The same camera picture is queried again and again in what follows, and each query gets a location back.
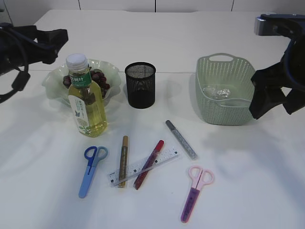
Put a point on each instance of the pink scissors with purple sheath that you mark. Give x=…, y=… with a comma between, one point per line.
x=200, y=177

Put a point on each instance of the green woven plastic basket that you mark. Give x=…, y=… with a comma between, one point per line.
x=230, y=72

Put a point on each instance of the gold glitter pen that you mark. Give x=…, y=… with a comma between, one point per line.
x=123, y=162

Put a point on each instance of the silver glitter pen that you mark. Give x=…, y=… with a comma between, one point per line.
x=188, y=149

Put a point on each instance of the yellow tea bottle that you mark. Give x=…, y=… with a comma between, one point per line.
x=85, y=97

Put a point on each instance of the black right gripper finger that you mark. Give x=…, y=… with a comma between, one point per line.
x=268, y=92
x=294, y=101

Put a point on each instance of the green wavy glass plate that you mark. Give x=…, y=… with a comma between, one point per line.
x=55, y=89

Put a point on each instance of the purple grape bunch with leaves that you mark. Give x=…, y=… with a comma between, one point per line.
x=96, y=75

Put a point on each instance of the clear plastic sheet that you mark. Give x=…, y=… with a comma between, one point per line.
x=216, y=92

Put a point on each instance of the clear plastic ruler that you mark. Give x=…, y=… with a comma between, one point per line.
x=134, y=169

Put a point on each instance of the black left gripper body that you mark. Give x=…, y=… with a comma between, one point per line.
x=17, y=46

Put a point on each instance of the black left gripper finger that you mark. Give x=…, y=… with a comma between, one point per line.
x=38, y=54
x=55, y=38

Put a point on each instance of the blue scissors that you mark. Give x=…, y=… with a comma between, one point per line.
x=94, y=154

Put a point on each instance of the red glitter pen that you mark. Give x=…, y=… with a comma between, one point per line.
x=140, y=178

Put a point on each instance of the black mesh pen holder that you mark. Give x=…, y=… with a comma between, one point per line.
x=140, y=83

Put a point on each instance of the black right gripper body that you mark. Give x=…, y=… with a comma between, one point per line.
x=291, y=26

